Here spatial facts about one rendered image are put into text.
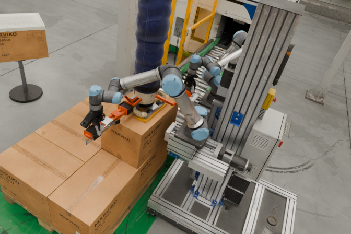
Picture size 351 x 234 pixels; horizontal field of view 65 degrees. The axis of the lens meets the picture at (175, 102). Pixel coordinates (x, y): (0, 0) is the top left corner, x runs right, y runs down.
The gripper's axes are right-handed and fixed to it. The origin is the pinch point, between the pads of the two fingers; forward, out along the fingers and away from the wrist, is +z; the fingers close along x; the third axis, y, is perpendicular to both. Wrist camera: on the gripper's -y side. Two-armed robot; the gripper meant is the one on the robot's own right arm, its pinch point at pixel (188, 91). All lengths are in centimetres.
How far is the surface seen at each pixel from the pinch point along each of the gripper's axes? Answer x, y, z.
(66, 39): -308, -137, 109
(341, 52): 122, -294, 13
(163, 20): -16, 35, -67
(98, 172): -28, 80, 55
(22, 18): -219, 1, 8
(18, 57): -203, 24, 43
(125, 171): -12, 66, 54
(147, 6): -25, 42, -75
